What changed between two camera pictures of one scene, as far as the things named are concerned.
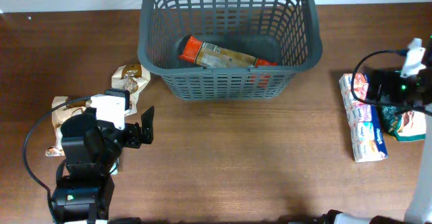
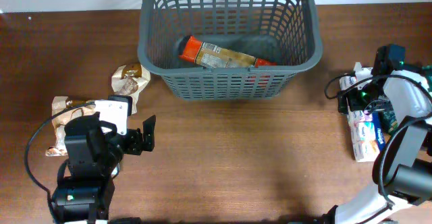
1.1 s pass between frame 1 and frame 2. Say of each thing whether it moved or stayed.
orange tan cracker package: stayed
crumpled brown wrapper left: stayed
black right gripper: moved
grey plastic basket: stayed
